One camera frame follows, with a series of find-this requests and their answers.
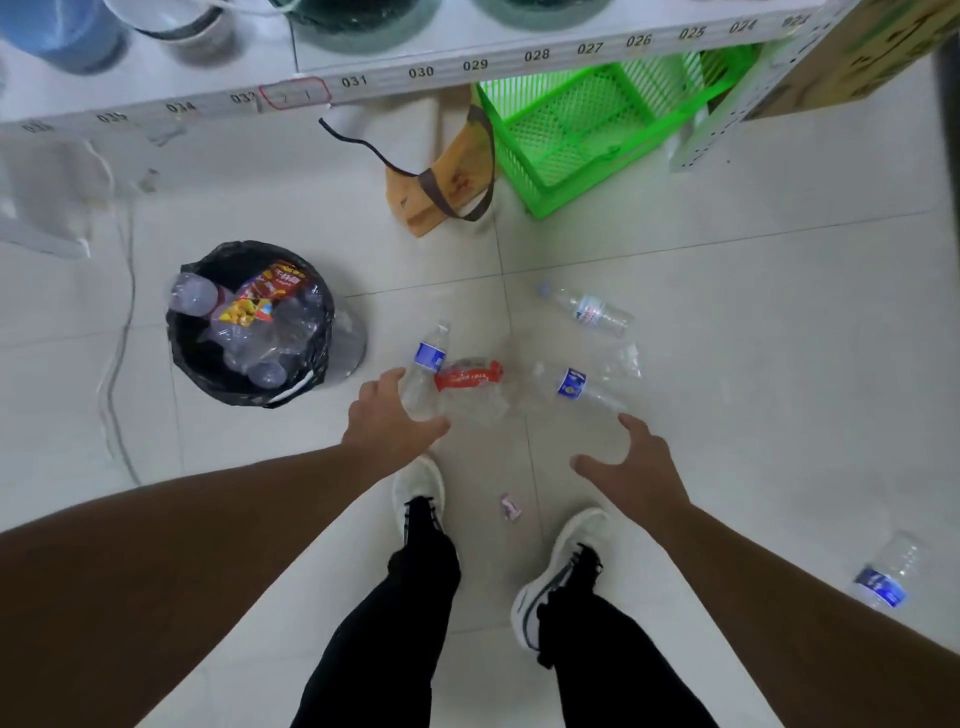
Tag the red snack wrapper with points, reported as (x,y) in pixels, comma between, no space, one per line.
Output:
(266,289)

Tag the blue bowl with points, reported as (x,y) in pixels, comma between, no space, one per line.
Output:
(60,30)

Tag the small pink wrapper scrap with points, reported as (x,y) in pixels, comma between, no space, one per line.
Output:
(511,508)

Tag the white bowl dark rim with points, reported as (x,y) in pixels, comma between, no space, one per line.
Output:
(195,41)

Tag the person's white shoe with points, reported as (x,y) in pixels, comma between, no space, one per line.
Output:
(420,480)
(577,529)

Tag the person's leg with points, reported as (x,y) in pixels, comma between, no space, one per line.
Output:
(375,645)
(615,667)

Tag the person's right white shoe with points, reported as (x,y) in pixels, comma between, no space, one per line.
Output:
(577,529)

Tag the green plastic basket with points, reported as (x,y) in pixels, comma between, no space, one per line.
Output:
(570,150)

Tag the crushed clear plastic bottle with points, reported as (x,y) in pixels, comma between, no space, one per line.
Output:
(626,360)

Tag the white metal shelf numbered edge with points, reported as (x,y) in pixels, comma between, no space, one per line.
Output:
(450,37)

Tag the black trash bin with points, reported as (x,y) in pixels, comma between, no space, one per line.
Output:
(345,352)

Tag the printed cardboard box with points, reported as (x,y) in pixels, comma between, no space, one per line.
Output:
(862,52)

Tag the crushed red label plastic bottle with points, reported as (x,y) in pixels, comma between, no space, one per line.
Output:
(469,375)

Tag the person's right leg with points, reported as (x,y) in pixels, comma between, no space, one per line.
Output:
(615,667)

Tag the person's left leg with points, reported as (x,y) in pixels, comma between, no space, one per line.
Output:
(375,645)

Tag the person's left white shoe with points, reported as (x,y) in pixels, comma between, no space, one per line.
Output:
(420,480)

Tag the white metal shelf dark base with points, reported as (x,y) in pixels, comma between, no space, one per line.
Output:
(951,150)

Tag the blue label plastic bottle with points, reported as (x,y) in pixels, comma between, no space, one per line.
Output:
(881,585)
(574,384)
(429,356)

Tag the white label plastic bottle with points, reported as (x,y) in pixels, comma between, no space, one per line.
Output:
(592,309)

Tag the person's right forearm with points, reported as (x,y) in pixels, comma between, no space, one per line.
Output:
(810,645)

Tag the person's left forearm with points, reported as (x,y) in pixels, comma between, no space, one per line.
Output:
(150,585)

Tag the person's left hand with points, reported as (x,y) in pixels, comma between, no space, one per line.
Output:
(382,439)

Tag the person's right hand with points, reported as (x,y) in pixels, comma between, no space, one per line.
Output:
(641,484)

